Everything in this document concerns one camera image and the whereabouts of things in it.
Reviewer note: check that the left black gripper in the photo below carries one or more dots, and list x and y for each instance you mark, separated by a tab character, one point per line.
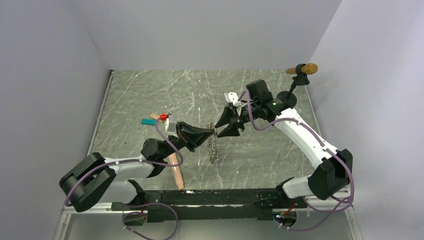
191	136

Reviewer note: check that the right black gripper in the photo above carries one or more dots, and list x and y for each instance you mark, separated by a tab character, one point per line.
231	130

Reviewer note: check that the metal disc with keyrings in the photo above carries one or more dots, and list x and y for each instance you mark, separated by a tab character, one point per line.
212	144

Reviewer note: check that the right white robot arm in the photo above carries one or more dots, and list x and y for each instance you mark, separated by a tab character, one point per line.
332	167

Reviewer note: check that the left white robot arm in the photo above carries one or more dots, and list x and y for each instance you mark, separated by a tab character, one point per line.
98	179

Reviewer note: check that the tan wooden block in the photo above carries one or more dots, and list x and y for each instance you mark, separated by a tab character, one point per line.
154	116

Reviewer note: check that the teal block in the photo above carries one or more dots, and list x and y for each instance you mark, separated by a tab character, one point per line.
150	122

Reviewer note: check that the black microphone stand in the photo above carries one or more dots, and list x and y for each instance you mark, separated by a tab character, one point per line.
288	99

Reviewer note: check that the black base beam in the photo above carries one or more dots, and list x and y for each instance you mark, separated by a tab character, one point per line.
212	204

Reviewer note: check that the gold microphone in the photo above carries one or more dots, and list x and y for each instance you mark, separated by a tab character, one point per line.
307	69

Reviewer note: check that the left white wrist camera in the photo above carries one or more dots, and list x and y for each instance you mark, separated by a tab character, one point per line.
170	122

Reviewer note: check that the aluminium frame rail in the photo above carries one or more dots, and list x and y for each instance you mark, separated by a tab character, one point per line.
64	219

